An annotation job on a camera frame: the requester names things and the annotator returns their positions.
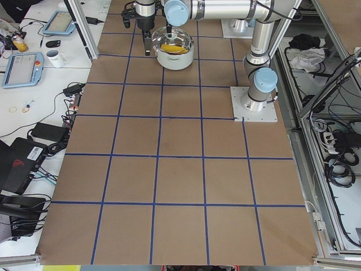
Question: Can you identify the white mug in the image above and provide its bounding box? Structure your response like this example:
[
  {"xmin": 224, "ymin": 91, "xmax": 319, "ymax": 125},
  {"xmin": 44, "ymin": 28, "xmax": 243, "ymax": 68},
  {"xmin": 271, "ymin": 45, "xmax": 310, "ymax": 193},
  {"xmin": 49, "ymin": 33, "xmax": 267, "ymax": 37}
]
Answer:
[{"xmin": 46, "ymin": 49, "xmax": 68, "ymax": 68}]

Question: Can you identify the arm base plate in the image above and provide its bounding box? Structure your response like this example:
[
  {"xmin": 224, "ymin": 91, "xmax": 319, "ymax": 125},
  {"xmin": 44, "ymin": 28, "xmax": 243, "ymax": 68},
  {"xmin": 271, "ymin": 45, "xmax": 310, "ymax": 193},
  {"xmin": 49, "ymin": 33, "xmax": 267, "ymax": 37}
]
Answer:
[
  {"xmin": 230, "ymin": 86, "xmax": 278, "ymax": 123},
  {"xmin": 221, "ymin": 19, "xmax": 256, "ymax": 39}
]

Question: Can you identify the blue teach pendant far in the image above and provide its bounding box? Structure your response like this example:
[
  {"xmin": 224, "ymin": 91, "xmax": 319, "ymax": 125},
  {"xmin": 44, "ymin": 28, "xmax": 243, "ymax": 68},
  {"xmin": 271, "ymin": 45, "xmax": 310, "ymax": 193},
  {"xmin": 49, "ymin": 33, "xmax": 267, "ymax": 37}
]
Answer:
[{"xmin": 42, "ymin": 10, "xmax": 76, "ymax": 36}]

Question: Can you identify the glass pot lid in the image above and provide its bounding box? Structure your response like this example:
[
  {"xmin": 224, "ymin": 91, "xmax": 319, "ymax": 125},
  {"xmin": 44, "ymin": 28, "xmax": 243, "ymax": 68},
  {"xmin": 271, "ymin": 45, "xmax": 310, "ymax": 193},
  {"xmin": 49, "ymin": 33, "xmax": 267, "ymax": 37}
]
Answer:
[{"xmin": 152, "ymin": 27, "xmax": 194, "ymax": 53}]

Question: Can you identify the black power adapter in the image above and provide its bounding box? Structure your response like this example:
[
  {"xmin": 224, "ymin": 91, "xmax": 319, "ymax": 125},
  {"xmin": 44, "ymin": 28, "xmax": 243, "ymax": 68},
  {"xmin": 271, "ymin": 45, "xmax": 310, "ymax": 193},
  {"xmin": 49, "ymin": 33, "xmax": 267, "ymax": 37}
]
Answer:
[{"xmin": 63, "ymin": 84, "xmax": 86, "ymax": 97}]

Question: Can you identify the black cloth bundle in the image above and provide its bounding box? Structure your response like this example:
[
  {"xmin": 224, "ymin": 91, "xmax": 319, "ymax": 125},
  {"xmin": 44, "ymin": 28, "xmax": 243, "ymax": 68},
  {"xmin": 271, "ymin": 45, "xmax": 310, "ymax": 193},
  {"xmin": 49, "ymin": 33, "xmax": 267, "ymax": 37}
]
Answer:
[{"xmin": 289, "ymin": 33, "xmax": 320, "ymax": 50}]

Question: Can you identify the yellow corn cob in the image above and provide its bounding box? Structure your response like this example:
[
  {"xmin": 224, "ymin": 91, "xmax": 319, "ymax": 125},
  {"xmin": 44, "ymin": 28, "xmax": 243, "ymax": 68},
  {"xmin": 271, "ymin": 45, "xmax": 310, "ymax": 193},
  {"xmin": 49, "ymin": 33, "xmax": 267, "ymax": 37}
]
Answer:
[{"xmin": 161, "ymin": 44, "xmax": 188, "ymax": 55}]

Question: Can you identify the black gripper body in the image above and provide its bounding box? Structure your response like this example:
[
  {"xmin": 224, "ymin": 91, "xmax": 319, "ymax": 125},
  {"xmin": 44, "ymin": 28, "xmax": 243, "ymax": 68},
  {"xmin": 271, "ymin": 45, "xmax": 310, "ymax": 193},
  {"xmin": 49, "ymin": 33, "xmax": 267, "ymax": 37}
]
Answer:
[{"xmin": 137, "ymin": 16, "xmax": 155, "ymax": 38}]

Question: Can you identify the black computer mouse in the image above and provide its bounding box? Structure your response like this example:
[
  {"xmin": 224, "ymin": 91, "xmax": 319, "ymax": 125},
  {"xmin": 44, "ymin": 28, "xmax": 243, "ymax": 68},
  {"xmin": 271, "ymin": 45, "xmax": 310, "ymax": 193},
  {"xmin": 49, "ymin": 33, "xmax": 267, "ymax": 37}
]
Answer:
[{"xmin": 45, "ymin": 40, "xmax": 61, "ymax": 48}]

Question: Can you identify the aluminium frame post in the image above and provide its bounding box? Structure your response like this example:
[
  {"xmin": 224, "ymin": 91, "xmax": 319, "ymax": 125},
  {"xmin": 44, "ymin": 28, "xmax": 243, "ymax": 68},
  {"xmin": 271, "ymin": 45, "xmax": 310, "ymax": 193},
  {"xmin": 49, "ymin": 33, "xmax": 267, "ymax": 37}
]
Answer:
[{"xmin": 64, "ymin": 0, "xmax": 99, "ymax": 62}]

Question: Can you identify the white power strip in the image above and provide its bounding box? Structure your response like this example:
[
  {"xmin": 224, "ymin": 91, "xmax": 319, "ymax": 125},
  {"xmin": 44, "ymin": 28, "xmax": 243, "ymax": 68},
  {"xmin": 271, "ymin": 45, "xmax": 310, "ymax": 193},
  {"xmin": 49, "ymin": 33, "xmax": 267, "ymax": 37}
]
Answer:
[{"xmin": 322, "ymin": 132, "xmax": 341, "ymax": 155}]

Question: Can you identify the black coiled cable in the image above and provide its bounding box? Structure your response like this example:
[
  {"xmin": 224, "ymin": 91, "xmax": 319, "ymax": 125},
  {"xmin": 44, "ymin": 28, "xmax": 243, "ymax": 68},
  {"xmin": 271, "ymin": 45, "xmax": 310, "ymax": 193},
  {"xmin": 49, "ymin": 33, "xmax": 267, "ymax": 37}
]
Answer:
[{"xmin": 324, "ymin": 152, "xmax": 358, "ymax": 189}]

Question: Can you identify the orange drink bottle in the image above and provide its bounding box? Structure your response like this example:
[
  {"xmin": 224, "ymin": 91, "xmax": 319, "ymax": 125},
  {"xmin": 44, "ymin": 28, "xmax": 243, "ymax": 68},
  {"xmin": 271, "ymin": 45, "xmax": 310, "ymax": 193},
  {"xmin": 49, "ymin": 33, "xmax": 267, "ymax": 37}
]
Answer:
[{"xmin": 11, "ymin": 35, "xmax": 29, "ymax": 53}]

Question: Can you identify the black power brick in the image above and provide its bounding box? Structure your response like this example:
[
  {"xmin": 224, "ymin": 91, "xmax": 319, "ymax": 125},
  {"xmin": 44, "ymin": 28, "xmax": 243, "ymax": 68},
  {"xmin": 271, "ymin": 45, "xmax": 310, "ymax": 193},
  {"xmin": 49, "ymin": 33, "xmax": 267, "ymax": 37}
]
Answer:
[{"xmin": 30, "ymin": 123, "xmax": 69, "ymax": 142}]

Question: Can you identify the pale green cooking pot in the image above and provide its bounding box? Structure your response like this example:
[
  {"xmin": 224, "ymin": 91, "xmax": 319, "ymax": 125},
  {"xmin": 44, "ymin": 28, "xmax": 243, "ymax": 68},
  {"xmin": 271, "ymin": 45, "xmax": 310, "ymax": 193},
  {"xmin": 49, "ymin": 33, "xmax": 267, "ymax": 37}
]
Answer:
[{"xmin": 155, "ymin": 47, "xmax": 194, "ymax": 71}]

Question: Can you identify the blue teach pendant near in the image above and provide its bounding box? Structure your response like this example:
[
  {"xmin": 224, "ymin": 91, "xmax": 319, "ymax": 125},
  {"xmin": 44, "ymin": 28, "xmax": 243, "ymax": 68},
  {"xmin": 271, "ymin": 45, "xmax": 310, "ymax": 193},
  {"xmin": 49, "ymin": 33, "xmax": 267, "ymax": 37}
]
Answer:
[{"xmin": 2, "ymin": 52, "xmax": 44, "ymax": 89}]

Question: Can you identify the black docking device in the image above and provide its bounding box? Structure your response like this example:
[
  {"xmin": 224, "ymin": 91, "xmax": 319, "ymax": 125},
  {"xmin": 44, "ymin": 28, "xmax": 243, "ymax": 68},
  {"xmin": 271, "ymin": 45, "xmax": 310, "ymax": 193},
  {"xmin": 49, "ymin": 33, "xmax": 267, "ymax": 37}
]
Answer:
[{"xmin": 1, "ymin": 195, "xmax": 51, "ymax": 242}]

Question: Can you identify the white crumpled cloth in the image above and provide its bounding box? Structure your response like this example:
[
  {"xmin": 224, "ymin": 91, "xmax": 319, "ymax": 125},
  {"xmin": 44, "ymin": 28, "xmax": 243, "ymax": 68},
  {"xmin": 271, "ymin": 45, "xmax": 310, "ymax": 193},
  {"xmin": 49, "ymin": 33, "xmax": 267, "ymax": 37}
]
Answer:
[{"xmin": 290, "ymin": 48, "xmax": 325, "ymax": 73}]

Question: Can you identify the blue teach pendant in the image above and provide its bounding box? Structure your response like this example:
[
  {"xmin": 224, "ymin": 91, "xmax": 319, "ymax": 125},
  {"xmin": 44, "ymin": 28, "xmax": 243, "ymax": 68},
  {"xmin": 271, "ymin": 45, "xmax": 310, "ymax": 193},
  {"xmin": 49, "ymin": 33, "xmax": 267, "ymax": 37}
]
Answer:
[
  {"xmin": 2, "ymin": 52, "xmax": 44, "ymax": 89},
  {"xmin": 42, "ymin": 10, "xmax": 76, "ymax": 36}
]

